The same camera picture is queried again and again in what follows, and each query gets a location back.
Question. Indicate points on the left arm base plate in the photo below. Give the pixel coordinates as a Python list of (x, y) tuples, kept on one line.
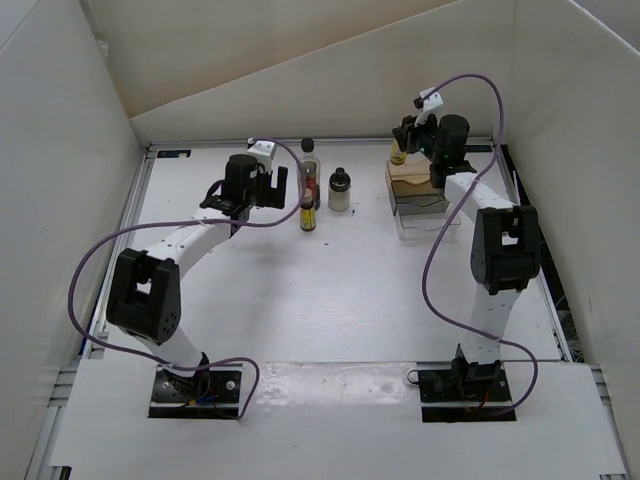
[(213, 396)]

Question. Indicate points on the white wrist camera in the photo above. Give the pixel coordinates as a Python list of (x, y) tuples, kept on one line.
[(427, 103), (263, 151)]

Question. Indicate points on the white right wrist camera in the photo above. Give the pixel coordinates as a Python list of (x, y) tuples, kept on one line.
[(427, 103)]

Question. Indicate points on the tall dark sauce bottle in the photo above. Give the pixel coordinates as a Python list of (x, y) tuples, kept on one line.
[(312, 171)]

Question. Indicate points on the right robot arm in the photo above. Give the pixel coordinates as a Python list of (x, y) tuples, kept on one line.
[(505, 251)]

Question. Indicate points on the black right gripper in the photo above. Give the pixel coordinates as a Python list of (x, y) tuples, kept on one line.
[(408, 128)]

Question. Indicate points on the tiered transparent organizer rack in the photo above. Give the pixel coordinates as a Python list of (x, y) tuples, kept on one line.
[(419, 210)]

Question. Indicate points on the blue table label sticker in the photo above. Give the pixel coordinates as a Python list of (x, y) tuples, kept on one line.
[(173, 154)]

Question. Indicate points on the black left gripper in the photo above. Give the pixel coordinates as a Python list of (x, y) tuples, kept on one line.
[(273, 197)]

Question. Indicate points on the white powder shaker black cap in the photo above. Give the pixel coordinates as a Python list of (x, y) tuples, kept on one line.
[(339, 190)]

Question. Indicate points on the small yellow bottle brown cap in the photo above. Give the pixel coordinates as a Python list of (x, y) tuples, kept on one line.
[(307, 212)]

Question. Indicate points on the small yellow bottle beige cap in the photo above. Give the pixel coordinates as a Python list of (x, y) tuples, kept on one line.
[(397, 155)]

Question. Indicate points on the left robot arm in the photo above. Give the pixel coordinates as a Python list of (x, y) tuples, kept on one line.
[(145, 297)]

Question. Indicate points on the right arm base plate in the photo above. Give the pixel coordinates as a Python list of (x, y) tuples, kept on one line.
[(443, 401)]

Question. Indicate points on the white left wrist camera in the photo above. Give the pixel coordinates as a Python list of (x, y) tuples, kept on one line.
[(263, 151)]

